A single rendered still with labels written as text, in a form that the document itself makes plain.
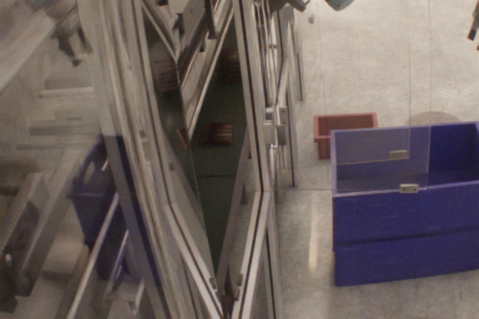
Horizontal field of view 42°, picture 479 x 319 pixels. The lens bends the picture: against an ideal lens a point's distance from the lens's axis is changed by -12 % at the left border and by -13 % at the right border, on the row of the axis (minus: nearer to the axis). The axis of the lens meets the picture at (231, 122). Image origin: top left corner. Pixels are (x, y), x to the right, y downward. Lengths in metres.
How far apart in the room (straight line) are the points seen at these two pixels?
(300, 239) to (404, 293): 0.54
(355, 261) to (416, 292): 0.28
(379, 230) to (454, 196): 0.29
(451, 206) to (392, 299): 0.40
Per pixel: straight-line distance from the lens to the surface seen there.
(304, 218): 2.73
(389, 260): 2.33
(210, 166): 1.88
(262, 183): 1.87
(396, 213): 2.19
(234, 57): 2.24
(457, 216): 2.25
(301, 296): 2.38
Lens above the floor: 1.69
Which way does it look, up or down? 30 degrees down
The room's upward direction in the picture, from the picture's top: 8 degrees counter-clockwise
